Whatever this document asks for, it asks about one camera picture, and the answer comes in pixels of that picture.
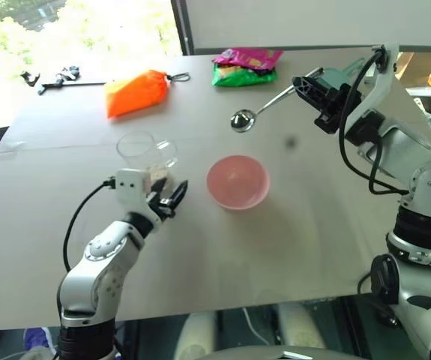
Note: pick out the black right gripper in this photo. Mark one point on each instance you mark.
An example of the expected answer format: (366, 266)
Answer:
(335, 108)

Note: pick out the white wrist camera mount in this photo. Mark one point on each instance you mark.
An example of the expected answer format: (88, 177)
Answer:
(382, 82)
(129, 187)

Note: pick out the pink plastic bowl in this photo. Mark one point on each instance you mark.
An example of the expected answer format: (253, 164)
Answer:
(237, 187)

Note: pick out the oatmeal flakes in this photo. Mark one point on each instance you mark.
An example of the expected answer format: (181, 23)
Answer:
(159, 172)

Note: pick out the teal bag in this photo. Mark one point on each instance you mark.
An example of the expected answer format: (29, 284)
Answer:
(338, 77)

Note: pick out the small black clamp piece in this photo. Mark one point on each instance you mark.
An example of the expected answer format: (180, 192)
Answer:
(30, 78)

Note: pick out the metal spoon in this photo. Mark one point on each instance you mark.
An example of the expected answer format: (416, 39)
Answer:
(242, 120)

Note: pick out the green snack packet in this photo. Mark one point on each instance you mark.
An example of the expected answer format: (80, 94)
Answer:
(243, 78)

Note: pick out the magenta snack packet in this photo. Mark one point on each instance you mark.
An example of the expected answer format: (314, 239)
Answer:
(249, 56)

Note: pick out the white rounded robot leg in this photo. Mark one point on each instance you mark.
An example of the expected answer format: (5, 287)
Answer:
(301, 326)
(196, 337)

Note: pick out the clear glass mug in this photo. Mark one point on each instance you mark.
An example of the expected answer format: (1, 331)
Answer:
(136, 148)

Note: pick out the black tool with thin rod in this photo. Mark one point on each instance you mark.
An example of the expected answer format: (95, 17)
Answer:
(52, 85)

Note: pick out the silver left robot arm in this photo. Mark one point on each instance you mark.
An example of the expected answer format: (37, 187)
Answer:
(95, 277)

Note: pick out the purple cloth object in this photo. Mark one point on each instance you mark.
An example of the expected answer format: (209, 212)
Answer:
(37, 337)

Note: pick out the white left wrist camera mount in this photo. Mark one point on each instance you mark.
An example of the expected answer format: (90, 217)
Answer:
(129, 187)

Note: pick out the white board panel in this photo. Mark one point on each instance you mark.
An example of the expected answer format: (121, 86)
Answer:
(312, 22)

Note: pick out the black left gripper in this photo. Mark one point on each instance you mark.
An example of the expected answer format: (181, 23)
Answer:
(160, 209)

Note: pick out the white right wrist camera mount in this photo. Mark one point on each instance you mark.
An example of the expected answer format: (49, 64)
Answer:
(382, 82)

